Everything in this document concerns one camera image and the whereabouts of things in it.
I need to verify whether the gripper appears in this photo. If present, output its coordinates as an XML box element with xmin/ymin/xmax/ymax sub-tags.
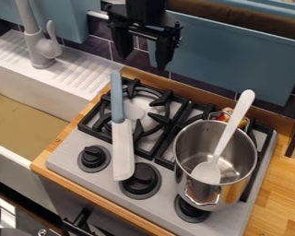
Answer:
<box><xmin>99</xmin><ymin>2</ymin><xmax>185</xmax><ymax>71</ymax></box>

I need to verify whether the white spoon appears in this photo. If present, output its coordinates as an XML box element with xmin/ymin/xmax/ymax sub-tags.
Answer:
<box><xmin>189</xmin><ymin>88</ymin><xmax>257</xmax><ymax>185</ymax></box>

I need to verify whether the blue and white spatula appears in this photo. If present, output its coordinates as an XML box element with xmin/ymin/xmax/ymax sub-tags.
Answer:
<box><xmin>109</xmin><ymin>71</ymin><xmax>136</xmax><ymax>183</ymax></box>

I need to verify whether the toy stove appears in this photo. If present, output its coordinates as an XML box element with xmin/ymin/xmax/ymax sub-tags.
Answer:
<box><xmin>45</xmin><ymin>77</ymin><xmax>279</xmax><ymax>236</ymax></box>

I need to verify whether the silver pot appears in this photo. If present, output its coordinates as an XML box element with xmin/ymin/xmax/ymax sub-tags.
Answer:
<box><xmin>171</xmin><ymin>110</ymin><xmax>261</xmax><ymax>213</ymax></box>

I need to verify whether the red orange toy food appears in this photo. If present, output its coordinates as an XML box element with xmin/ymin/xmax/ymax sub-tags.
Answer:
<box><xmin>218</xmin><ymin>106</ymin><xmax>252</xmax><ymax>127</ymax></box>

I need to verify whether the toy sink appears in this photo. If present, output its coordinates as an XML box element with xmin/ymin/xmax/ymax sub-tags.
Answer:
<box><xmin>0</xmin><ymin>29</ymin><xmax>127</xmax><ymax>214</ymax></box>

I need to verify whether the tap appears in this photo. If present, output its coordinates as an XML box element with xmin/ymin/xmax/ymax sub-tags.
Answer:
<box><xmin>14</xmin><ymin>0</ymin><xmax>65</xmax><ymax>70</ymax></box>

